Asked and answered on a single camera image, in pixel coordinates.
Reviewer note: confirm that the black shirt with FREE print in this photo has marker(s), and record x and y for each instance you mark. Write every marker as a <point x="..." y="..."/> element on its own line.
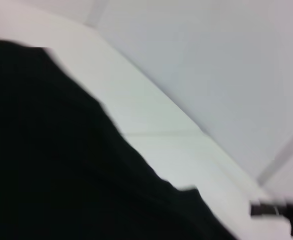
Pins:
<point x="49" y="150"/>

